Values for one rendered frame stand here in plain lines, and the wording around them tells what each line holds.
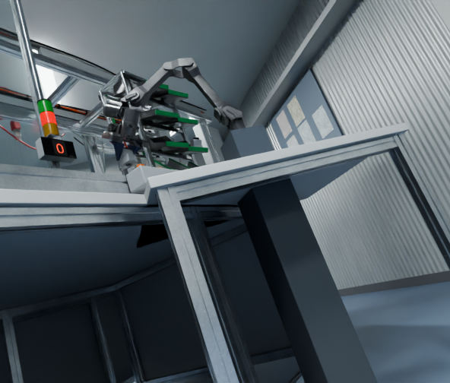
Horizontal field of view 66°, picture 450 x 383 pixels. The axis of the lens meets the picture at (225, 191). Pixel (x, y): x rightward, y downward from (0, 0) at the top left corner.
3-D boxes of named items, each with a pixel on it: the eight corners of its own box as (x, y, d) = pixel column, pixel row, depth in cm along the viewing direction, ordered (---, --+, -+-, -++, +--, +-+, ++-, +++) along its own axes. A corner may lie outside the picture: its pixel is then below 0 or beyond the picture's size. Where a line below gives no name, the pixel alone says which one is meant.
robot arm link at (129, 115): (147, 108, 136) (124, 103, 136) (143, 106, 130) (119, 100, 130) (144, 125, 136) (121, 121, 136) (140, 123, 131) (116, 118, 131)
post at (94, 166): (132, 274, 248) (87, 111, 284) (122, 276, 241) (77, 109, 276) (128, 276, 250) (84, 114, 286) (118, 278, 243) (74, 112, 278)
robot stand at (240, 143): (283, 172, 124) (263, 124, 129) (249, 179, 119) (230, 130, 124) (268, 185, 137) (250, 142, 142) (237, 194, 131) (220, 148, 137)
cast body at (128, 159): (137, 161, 133) (134, 146, 135) (128, 159, 129) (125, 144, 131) (125, 172, 137) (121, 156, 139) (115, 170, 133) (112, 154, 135)
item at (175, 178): (409, 129, 117) (405, 121, 118) (150, 188, 83) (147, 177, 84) (307, 198, 180) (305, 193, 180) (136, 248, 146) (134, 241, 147)
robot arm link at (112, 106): (144, 102, 139) (115, 96, 140) (140, 90, 132) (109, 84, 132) (135, 126, 136) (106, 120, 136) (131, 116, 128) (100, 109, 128)
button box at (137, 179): (191, 186, 117) (185, 170, 118) (145, 183, 99) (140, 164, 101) (176, 194, 120) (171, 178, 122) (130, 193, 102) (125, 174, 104)
